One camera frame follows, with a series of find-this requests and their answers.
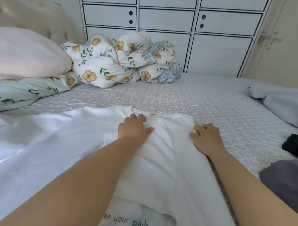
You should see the floral bunched quilt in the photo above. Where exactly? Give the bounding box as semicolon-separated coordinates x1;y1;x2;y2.
148;40;183;84

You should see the person's left hand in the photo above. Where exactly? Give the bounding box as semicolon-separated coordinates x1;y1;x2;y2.
117;113;155;142

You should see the person's right hand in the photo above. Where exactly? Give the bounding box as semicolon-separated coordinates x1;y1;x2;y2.
189;123;227;159

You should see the light blue hooded jacket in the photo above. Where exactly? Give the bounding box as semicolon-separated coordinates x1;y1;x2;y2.
247;85;298;128

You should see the white door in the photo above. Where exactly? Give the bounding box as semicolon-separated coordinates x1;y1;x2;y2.
241;0;298;89

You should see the person's right forearm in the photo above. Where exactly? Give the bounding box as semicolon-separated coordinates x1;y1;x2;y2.
209;150;298;226

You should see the person's left forearm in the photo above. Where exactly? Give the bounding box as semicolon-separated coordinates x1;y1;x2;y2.
0;135;142;226

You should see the white wardrobe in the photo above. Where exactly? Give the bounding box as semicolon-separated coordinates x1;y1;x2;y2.
79;0;273;79

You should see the floral pillow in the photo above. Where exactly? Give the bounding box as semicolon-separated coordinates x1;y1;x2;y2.
0;71;83;112

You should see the grey printed t-shirt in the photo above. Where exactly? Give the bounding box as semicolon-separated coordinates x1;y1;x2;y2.
259;159;298;213

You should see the white printed t-shirt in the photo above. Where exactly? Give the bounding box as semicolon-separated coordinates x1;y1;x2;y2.
0;105;236;226

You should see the beige tufted headboard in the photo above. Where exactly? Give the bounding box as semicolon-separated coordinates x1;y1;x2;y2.
0;0;87;46

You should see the bed with grey patterned sheet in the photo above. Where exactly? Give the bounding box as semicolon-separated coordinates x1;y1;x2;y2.
0;72;298;226

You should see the pink plush pillow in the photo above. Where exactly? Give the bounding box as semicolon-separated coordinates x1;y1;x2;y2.
0;26;73;79

